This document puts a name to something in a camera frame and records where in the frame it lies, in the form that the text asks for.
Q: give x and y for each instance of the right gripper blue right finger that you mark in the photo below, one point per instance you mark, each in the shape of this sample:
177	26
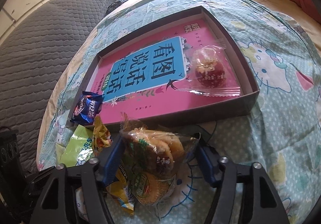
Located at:
207	158

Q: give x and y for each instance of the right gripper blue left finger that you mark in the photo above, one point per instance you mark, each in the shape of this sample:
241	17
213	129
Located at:
111	157

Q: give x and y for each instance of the tall yellow snack packet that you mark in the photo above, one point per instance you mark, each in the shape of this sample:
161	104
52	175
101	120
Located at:
118	187

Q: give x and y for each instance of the green snack packet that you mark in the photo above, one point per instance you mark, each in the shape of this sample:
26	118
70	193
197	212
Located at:
79	149

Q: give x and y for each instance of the clear bread bun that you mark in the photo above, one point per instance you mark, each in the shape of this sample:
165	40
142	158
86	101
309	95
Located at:
156	151

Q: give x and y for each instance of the blue Oreo cookie packet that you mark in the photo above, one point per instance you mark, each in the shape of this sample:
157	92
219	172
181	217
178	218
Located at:
86	109

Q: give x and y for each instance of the clear red pastry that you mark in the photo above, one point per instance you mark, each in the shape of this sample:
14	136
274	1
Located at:
210	73

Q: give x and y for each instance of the small green label cake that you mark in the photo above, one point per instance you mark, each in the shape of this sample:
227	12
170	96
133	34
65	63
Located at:
152	192

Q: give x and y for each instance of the Hello Kitty patterned blanket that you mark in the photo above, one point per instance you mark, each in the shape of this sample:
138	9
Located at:
270	196

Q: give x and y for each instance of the pink and blue book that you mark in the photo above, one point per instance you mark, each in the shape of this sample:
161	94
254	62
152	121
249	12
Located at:
140	78

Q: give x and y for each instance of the grey quilted headboard cover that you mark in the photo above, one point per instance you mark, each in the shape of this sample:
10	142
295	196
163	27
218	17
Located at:
33	57

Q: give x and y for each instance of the dark floral pillow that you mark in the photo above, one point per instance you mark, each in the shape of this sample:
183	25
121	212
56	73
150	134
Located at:
115	5

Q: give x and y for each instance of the beige bed sheet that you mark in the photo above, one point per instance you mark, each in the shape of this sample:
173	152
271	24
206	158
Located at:
276	0

